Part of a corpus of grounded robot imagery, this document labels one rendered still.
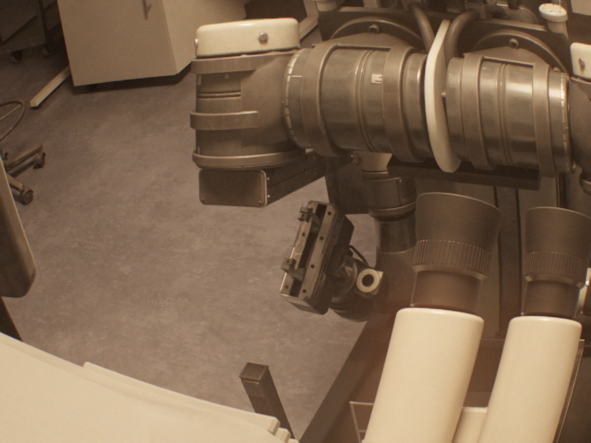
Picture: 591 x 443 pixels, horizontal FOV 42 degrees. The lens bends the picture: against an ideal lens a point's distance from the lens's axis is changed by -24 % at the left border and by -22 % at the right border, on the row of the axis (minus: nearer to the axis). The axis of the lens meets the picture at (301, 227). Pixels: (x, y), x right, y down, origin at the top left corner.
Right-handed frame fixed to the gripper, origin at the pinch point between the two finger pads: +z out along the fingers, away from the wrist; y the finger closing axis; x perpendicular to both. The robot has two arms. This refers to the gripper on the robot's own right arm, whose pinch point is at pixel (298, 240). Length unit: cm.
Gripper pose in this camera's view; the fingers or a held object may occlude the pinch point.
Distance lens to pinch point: 129.0
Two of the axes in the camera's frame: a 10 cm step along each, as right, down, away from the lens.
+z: -3.4, -3.3, -8.8
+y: -3.0, 9.3, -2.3
